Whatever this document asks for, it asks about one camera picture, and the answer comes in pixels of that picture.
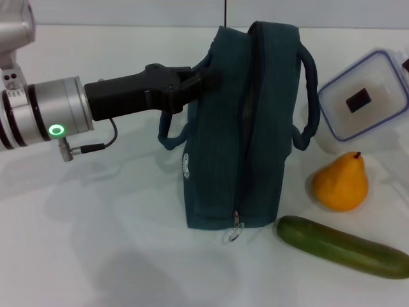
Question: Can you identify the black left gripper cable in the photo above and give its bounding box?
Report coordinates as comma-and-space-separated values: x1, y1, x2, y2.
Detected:
57, 118, 118, 162

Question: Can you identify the dark teal fabric bag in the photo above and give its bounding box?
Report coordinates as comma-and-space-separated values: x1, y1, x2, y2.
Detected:
157, 20, 321, 246

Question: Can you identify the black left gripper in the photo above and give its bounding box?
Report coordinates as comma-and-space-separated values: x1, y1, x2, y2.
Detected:
83, 63, 224, 122

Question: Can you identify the green cucumber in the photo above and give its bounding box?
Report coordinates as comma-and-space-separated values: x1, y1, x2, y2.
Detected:
276, 216, 409, 280

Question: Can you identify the clear blue-rimmed food container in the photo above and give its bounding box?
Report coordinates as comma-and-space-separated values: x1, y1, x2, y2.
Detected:
317, 47, 409, 143

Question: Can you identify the orange pear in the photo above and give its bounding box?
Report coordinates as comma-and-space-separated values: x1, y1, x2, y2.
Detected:
311, 151, 369, 212

